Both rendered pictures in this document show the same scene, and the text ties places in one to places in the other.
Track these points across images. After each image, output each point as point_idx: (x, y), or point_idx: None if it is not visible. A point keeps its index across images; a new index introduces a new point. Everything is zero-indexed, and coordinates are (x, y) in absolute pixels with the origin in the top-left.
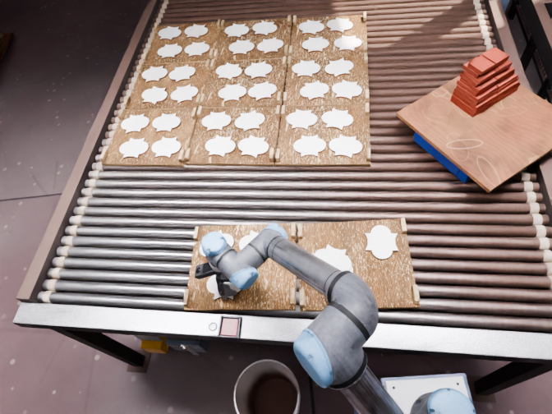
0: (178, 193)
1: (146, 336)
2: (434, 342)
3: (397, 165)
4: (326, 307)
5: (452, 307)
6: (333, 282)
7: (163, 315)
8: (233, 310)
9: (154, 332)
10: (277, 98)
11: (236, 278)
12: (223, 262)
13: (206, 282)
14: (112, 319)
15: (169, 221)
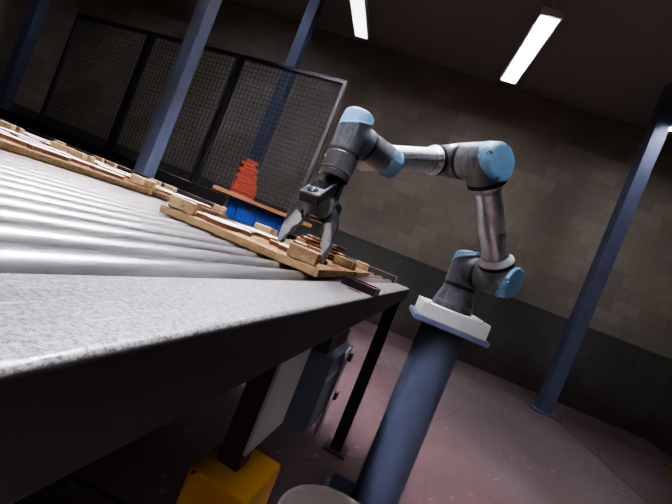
0: (33, 166)
1: (288, 384)
2: (394, 287)
3: (239, 223)
4: (462, 145)
5: (370, 276)
6: (440, 145)
7: (310, 285)
8: (337, 276)
9: (342, 302)
10: (62, 145)
11: (398, 151)
12: (380, 136)
13: (281, 250)
14: (268, 295)
15: (86, 190)
